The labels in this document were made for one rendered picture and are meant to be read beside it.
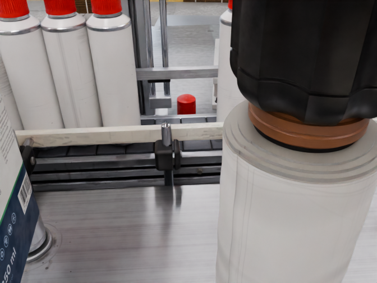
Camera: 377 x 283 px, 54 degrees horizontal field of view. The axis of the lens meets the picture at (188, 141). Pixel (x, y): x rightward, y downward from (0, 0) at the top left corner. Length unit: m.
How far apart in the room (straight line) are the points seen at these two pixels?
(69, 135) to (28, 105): 0.06
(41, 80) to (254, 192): 0.35
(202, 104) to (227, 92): 0.23
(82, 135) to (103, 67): 0.09
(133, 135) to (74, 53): 0.12
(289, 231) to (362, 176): 0.04
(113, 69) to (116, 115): 0.06
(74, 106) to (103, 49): 0.09
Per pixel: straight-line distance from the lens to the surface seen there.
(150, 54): 0.56
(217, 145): 0.50
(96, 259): 0.38
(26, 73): 0.48
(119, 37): 0.45
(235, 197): 0.20
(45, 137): 0.50
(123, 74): 0.46
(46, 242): 0.40
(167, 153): 0.43
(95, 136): 0.49
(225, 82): 0.48
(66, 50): 0.46
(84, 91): 0.48
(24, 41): 0.47
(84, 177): 0.52
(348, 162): 0.18
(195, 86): 0.77
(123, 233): 0.39
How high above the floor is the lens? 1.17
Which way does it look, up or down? 35 degrees down
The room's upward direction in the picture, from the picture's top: 1 degrees counter-clockwise
